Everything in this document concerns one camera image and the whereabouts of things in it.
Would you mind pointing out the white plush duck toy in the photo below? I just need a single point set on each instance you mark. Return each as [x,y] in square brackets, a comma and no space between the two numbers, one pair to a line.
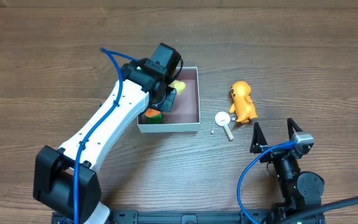
[180,86]

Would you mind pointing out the orange rubber dog toy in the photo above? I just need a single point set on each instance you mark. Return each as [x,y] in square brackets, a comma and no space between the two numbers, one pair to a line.
[242,105]

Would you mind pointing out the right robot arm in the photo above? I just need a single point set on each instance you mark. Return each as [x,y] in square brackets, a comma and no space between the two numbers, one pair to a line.
[300,190]

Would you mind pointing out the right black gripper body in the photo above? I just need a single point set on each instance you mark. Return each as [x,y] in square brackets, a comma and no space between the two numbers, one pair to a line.
[276,152]

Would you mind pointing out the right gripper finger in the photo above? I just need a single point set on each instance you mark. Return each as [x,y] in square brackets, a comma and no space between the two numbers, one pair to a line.
[258,144]
[293,129]

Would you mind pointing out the white square cardboard box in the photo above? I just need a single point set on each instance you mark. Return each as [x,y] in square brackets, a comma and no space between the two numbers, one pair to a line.
[185,113]

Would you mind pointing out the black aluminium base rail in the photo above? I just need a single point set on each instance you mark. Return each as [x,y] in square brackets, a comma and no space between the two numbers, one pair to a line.
[181,217]

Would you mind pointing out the white wooden rattle drum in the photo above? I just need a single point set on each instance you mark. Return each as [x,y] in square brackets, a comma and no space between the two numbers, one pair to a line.
[222,119]

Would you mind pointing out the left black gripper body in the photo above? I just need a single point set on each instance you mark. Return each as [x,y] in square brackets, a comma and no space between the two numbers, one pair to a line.
[168,101]

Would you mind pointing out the green round plastic cap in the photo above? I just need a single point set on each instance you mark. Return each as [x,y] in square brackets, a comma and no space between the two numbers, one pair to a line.
[155,119]

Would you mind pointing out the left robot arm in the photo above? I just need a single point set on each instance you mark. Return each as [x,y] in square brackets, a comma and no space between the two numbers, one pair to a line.
[66,179]

